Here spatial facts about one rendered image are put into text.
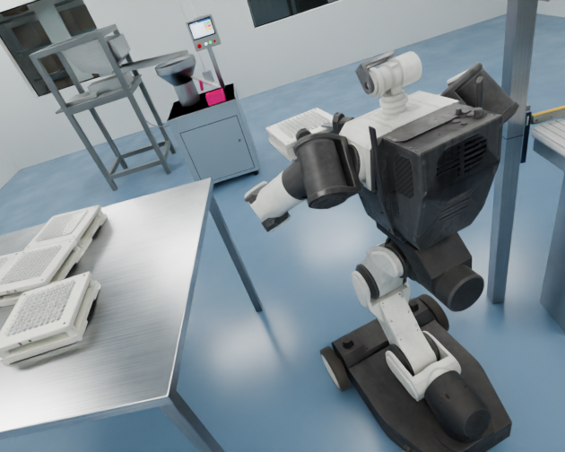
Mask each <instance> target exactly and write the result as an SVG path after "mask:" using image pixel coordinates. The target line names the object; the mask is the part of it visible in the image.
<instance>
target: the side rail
mask: <svg viewBox="0 0 565 452"><path fill-rule="evenodd" d="M550 116H552V118H550ZM559 117H565V109H559V110H555V111H553V112H549V113H545V114H542V115H539V116H535V117H533V116H531V121H530V124H532V125H535V124H538V123H542V122H545V121H549V120H552V119H555V118H559Z"/></svg>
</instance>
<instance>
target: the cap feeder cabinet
mask: <svg viewBox="0 0 565 452"><path fill-rule="evenodd" d="M225 87H226V89H224V93H225V95H226V101H224V102H221V103H218V104H215V105H212V106H209V105H208V103H207V100H206V98H205V94H206V93H207V92H210V91H215V90H218V89H220V88H221V87H220V88H217V89H213V90H210V91H206V92H203V93H200V94H199V96H200V101H199V102H197V103H196V104H194V105H191V106H188V107H182V106H181V104H180V102H179V100H178V101H175V102H173V103H172V106H171V109H170V112H169V116H168V118H167V122H168V123H169V127H170V129H171V131H172V133H173V134H174V136H175V138H176V141H177V143H178V146H179V148H180V150H181V151H182V154H183V156H184V158H185V160H186V162H187V166H188V167H189V169H190V171H191V173H192V175H193V177H194V180H195V181H199V180H203V179H206V178H212V180H213V183H218V182H221V181H223V180H226V179H229V178H235V177H237V176H240V175H243V174H247V173H249V172H252V171H253V173H254V175H257V174H258V172H257V170H259V165H258V160H257V156H256V147H255V145H254V142H253V139H252V136H251V133H250V131H249V128H248V123H247V120H246V118H245V115H244V112H243V110H242V107H241V105H240V102H239V97H238V94H237V92H236V89H235V85H234V83H231V84H228V85H225Z"/></svg>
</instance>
